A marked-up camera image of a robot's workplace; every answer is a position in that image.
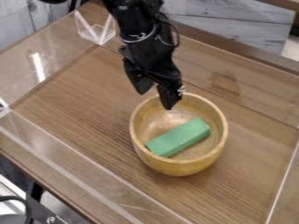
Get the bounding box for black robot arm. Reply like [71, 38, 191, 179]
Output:
[102, 0, 183, 110]

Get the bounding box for green rectangular block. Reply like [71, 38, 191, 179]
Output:
[145, 118, 211, 158]

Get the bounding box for black table leg frame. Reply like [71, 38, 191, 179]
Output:
[26, 183, 67, 224]

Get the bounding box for black cable under table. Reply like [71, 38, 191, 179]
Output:
[0, 195, 34, 224]

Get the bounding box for brown wooden bowl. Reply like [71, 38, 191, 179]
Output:
[130, 93, 229, 176]

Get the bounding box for clear acrylic corner bracket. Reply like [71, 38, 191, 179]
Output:
[74, 10, 117, 46]

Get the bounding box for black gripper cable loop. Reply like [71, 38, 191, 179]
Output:
[155, 12, 182, 49]

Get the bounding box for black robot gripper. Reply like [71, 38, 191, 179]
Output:
[119, 24, 185, 110]

